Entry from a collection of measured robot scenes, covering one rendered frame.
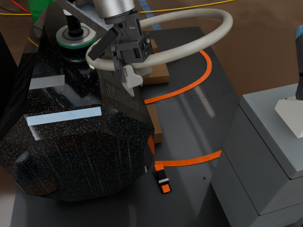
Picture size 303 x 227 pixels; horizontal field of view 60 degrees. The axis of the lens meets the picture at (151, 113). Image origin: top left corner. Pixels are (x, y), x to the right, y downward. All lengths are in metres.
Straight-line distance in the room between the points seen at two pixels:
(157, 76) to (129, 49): 1.76
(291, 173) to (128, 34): 0.76
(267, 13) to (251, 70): 1.20
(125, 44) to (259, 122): 0.70
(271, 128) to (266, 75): 1.69
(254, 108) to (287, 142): 0.19
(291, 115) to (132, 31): 0.74
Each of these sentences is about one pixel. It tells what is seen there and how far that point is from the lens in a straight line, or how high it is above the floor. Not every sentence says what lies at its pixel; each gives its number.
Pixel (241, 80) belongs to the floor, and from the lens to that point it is 2.65.
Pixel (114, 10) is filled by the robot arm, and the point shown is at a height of 1.39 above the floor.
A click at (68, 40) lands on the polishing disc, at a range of 1.50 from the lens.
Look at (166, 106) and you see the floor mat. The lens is 2.25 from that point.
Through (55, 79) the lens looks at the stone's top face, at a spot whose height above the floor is 0.83.
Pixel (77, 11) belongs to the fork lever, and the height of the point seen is 1.12.
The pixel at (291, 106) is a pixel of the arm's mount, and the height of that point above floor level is 0.93.
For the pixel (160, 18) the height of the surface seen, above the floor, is 1.13.
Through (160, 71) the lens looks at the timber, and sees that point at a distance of 2.45.
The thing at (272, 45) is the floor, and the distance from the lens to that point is 3.25.
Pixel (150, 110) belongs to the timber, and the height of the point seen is 0.14.
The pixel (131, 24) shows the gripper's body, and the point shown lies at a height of 1.35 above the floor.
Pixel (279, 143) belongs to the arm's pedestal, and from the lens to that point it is 1.11.
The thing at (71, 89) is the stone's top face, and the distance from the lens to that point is 1.28.
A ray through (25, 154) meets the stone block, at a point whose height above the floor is 0.66.
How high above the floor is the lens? 1.67
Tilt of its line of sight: 49 degrees down
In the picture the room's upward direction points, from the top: straight up
